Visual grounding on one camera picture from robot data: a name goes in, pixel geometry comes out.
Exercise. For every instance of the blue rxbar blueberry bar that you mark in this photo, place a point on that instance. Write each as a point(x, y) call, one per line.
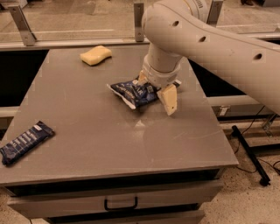
point(25, 142)

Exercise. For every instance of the black drawer handle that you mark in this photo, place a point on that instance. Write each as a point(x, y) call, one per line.
point(113, 205)

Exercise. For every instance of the grey drawer cabinet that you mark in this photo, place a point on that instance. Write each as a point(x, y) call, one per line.
point(100, 143)

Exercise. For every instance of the yellow sponge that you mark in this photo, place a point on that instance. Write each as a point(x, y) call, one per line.
point(95, 55)

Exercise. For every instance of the blue chip bag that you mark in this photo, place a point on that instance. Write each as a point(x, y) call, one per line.
point(135, 95)

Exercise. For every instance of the upper grey drawer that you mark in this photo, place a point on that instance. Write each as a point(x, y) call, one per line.
point(91, 202)

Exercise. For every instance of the left metal railing bracket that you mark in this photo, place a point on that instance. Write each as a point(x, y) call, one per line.
point(22, 25)

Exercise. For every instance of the middle metal railing bracket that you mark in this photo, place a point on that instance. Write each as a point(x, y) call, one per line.
point(138, 14)

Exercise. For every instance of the metal railing bracket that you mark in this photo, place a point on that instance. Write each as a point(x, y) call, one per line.
point(138, 14)
point(214, 12)
point(22, 25)

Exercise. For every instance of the black floor stand bar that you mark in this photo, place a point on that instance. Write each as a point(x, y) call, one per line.
point(265, 180)

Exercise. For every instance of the right metal railing bracket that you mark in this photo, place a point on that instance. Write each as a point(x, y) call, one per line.
point(214, 12)

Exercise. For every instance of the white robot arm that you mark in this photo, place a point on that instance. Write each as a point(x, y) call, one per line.
point(249, 64)

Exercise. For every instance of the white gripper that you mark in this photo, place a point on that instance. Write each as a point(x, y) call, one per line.
point(161, 76)

